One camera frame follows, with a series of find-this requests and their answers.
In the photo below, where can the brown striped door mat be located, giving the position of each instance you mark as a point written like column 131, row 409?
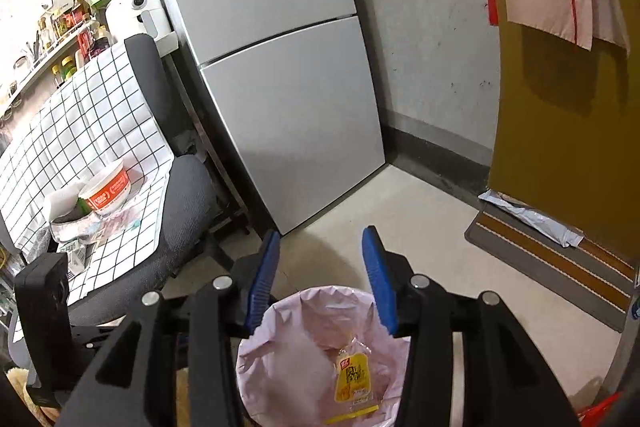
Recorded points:
column 588, row 275

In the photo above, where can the orange white paper bowl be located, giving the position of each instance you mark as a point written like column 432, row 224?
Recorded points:
column 108, row 189

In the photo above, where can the white grid-pattern cloth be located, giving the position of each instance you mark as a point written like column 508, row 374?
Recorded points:
column 98, row 116

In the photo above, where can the white refrigerator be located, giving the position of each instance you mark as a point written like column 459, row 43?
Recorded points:
column 286, row 87

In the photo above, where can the yellow snack packet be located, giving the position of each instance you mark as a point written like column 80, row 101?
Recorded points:
column 353, row 393

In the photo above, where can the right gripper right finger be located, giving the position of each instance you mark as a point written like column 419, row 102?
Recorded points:
column 506, row 380

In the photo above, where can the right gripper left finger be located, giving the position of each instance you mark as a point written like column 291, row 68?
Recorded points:
column 132, row 379

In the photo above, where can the wall spice shelf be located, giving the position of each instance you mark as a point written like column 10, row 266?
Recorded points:
column 44, row 64

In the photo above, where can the brown wooden door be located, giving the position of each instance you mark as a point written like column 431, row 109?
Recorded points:
column 567, row 140

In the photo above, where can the pink-lined trash bin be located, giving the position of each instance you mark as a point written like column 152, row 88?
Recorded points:
column 286, row 369

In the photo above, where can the white paper tissue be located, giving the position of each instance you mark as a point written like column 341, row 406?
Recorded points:
column 65, row 205

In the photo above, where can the green label sauce bottle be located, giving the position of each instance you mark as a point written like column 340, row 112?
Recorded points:
column 68, row 67

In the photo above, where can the red label oil bottle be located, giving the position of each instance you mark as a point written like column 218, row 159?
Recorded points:
column 93, row 41

